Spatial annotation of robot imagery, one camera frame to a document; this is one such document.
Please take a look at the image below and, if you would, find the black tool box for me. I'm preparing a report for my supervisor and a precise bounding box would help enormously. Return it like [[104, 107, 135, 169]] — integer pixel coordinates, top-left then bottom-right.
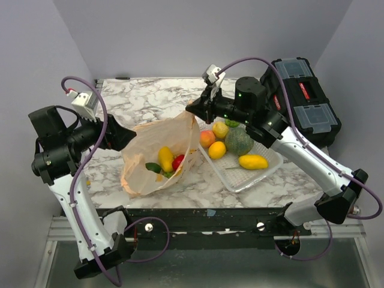
[[272, 57, 341, 149]]

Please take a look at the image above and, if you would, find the green netted melon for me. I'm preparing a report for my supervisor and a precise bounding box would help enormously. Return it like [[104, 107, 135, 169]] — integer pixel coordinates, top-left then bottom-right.
[[224, 127, 254, 156]]

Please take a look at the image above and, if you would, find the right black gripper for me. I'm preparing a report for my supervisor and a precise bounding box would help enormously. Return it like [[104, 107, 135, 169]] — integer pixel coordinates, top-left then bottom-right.
[[185, 85, 251, 125]]

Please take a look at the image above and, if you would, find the yellow lemon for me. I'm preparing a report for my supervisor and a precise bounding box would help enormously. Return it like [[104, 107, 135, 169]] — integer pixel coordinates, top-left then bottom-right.
[[208, 141, 226, 160]]

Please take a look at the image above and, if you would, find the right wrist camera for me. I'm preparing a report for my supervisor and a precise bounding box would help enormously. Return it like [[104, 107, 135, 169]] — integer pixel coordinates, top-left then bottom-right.
[[202, 64, 226, 87]]

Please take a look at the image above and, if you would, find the brass pipe fitting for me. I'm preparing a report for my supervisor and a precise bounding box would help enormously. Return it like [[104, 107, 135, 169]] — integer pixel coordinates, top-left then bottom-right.
[[348, 205, 361, 217]]

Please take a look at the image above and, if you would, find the pale yellow round fruit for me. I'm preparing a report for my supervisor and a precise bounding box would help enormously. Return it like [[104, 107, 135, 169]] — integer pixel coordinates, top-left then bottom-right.
[[212, 122, 229, 139]]

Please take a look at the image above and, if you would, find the green custard apple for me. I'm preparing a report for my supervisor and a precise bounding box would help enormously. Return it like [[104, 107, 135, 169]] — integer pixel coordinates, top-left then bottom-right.
[[225, 119, 239, 128]]

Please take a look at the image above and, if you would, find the orange banana-print plastic bag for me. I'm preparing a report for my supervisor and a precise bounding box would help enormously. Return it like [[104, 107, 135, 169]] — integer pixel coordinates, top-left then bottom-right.
[[121, 111, 200, 197]]

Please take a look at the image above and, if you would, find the white plastic basket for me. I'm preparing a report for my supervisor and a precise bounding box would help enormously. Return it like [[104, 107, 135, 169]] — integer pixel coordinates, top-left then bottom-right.
[[197, 118, 284, 193]]

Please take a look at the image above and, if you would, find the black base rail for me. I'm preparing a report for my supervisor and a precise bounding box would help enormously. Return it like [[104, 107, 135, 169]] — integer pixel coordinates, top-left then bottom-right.
[[115, 206, 310, 251]]

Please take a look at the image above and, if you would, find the yellow mango front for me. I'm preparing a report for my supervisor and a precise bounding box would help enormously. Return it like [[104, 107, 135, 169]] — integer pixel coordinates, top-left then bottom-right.
[[158, 146, 173, 172]]

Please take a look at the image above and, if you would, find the red tomato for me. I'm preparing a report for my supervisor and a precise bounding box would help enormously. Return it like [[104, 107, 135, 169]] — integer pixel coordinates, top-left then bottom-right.
[[172, 154, 185, 171]]

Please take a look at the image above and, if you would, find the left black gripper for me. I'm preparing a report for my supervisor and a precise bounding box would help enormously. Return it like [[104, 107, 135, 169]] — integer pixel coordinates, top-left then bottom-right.
[[65, 106, 136, 150]]

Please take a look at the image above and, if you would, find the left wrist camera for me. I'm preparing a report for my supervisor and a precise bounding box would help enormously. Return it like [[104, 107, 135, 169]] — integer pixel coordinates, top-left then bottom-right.
[[71, 91, 98, 122]]

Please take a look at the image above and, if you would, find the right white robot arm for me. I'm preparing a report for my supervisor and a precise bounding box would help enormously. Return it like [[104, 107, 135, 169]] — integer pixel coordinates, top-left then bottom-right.
[[185, 77, 368, 235]]

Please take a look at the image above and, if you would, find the yellow mango back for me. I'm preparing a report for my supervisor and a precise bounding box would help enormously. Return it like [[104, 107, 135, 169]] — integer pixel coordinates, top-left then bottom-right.
[[238, 154, 269, 170]]

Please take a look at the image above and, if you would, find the orange peach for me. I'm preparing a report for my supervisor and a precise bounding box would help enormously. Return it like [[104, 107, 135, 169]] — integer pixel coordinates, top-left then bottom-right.
[[200, 130, 216, 148]]

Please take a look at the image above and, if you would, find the aluminium frame rail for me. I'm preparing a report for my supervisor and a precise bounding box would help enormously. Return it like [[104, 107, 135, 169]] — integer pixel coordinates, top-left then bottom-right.
[[47, 217, 76, 241]]

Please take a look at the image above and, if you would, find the yellow mango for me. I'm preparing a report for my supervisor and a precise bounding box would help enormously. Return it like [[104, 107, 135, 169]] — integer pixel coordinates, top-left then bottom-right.
[[158, 146, 173, 172], [238, 154, 269, 170]]

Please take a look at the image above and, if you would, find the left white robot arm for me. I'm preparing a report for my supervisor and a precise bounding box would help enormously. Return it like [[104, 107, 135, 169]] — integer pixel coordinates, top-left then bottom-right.
[[28, 106, 136, 279]]

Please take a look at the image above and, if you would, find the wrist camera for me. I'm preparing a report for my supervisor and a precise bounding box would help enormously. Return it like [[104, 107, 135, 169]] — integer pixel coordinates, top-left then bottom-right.
[[71, 91, 98, 122], [202, 64, 226, 87]]

